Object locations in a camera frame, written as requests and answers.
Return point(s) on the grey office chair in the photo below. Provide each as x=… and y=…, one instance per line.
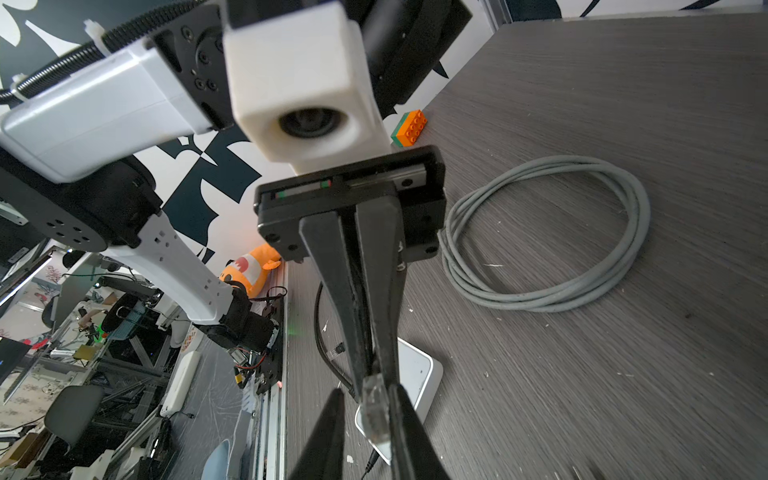
x=70, y=414

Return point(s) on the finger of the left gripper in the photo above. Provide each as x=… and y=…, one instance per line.
x=328, y=243
x=380, y=235

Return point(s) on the white network switch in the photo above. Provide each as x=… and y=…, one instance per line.
x=420, y=374

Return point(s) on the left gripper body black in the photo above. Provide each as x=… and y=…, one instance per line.
x=414, y=177

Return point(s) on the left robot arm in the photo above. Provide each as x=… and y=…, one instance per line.
x=71, y=132

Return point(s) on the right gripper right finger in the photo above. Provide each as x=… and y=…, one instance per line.
x=413, y=455

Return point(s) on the orange green toy block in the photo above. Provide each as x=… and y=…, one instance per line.
x=409, y=129

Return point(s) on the orange plush fish toy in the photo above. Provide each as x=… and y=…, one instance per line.
x=251, y=270

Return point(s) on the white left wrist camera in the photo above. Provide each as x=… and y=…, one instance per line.
x=300, y=88

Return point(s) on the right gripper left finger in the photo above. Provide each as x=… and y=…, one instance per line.
x=323, y=455

